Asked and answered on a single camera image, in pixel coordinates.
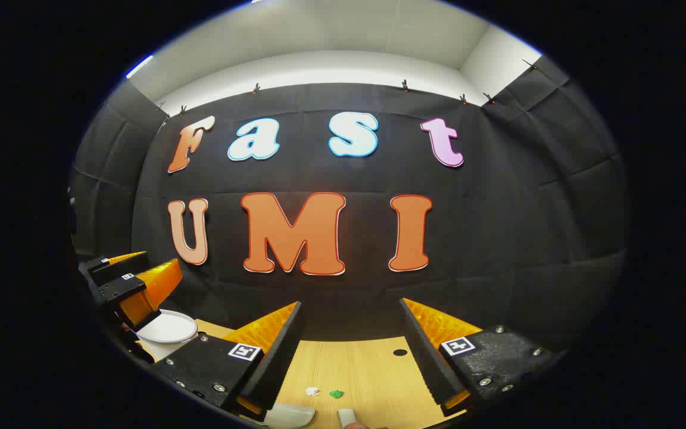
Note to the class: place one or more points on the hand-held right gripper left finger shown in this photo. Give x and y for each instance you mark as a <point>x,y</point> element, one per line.
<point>274,357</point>

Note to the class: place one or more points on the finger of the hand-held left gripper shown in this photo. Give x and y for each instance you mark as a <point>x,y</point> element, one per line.
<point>122,292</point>
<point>111,271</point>

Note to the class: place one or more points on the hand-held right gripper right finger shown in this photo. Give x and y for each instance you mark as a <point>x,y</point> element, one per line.
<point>423,351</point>

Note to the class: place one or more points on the white ribbed garbage bin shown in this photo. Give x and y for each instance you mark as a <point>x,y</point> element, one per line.
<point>167,328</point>

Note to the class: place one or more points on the white paper trash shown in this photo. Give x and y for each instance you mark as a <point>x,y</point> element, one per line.
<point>312,391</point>

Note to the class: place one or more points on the grey plastic dustpan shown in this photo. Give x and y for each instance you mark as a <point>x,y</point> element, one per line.
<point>289,416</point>

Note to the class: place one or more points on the wooden desktop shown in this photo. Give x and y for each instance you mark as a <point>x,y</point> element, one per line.
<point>367,369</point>

